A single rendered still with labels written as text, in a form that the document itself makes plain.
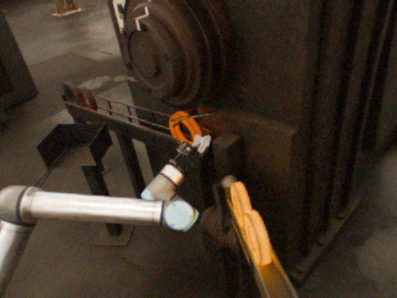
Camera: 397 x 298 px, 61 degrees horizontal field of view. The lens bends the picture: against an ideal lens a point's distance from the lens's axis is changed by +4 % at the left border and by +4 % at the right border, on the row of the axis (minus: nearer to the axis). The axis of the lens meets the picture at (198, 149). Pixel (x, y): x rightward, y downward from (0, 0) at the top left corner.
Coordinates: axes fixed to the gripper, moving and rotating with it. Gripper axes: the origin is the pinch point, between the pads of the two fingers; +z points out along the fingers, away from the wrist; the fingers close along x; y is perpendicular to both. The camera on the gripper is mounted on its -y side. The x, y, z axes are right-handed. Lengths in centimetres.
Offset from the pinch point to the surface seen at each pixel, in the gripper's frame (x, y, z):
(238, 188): -31.0, 8.9, -17.1
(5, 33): 304, -14, 27
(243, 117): -14.8, 10.0, 9.1
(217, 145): -10.5, 5.7, -4.1
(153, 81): 12.3, 30.8, -3.0
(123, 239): 51, -61, -52
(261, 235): -48, 12, -28
